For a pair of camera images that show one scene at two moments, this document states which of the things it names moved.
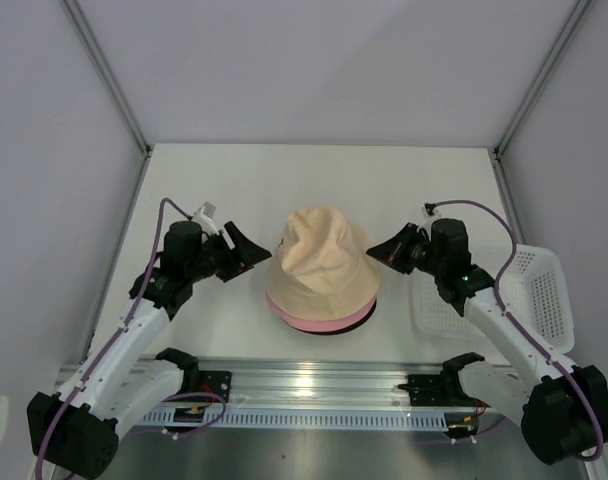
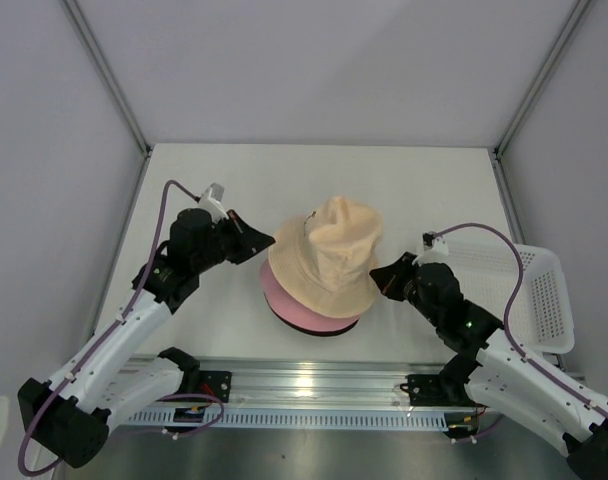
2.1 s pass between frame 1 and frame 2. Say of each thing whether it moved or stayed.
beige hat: moved
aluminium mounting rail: stayed
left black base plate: stayed
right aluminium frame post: stayed
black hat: moved
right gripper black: moved
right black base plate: stayed
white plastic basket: stayed
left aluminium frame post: stayed
